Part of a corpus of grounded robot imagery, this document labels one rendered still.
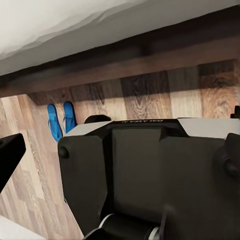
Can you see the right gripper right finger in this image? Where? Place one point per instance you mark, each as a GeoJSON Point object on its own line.
{"type": "Point", "coordinates": [232, 148]}

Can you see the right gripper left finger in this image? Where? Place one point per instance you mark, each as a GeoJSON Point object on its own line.
{"type": "Point", "coordinates": [12, 149]}

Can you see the sandal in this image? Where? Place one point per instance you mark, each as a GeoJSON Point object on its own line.
{"type": "Point", "coordinates": [54, 124]}
{"type": "Point", "coordinates": [69, 116]}

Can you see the bed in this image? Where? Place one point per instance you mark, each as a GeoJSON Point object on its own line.
{"type": "Point", "coordinates": [52, 44]}

